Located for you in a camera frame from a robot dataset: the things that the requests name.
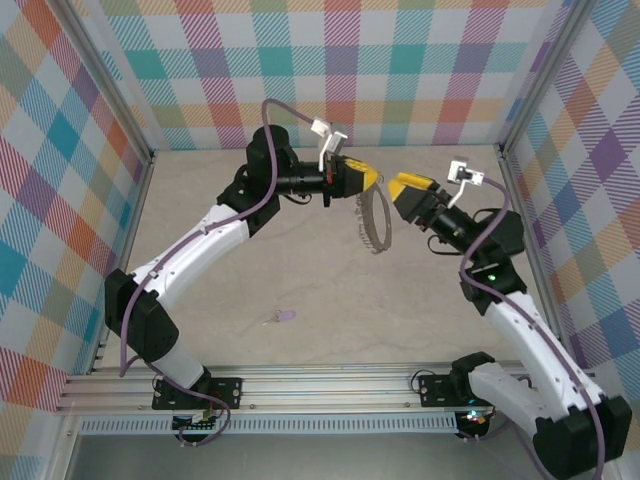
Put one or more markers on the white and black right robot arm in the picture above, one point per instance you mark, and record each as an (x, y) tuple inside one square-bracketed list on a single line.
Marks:
[(530, 340)]

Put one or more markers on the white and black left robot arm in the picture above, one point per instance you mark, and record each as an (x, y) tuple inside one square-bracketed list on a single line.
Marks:
[(195, 250)]

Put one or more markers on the small circuit board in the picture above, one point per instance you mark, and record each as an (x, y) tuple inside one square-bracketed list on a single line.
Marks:
[(475, 417), (195, 422)]

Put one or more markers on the aluminium side rail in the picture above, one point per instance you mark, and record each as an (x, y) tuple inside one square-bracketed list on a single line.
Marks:
[(530, 240), (135, 220)]

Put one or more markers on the aluminium corner post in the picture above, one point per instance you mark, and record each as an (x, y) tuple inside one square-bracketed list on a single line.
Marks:
[(107, 80), (547, 75)]

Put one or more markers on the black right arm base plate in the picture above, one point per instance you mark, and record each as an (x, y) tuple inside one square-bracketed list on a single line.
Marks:
[(435, 392)]

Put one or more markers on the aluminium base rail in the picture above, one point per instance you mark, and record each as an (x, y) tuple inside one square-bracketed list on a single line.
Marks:
[(325, 390)]

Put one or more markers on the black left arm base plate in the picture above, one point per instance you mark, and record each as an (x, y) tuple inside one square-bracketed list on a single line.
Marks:
[(227, 392)]

